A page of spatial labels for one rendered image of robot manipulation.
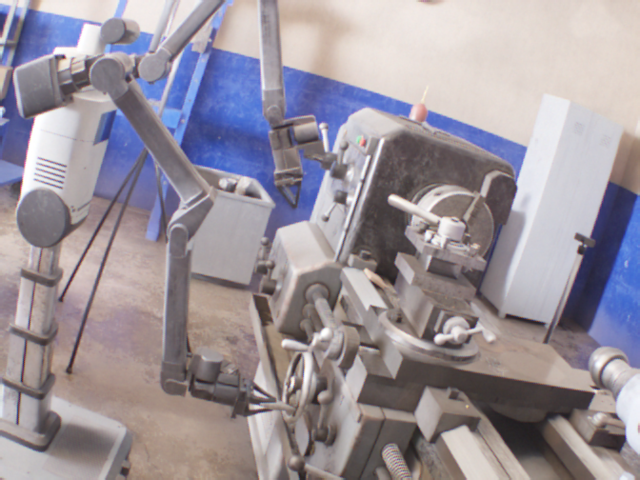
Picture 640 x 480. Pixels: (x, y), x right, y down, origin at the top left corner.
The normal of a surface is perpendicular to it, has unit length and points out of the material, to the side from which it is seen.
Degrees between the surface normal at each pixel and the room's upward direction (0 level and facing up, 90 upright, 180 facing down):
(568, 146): 90
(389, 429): 90
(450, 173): 90
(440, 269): 90
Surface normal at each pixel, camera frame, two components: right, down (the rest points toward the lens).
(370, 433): 0.18, 0.29
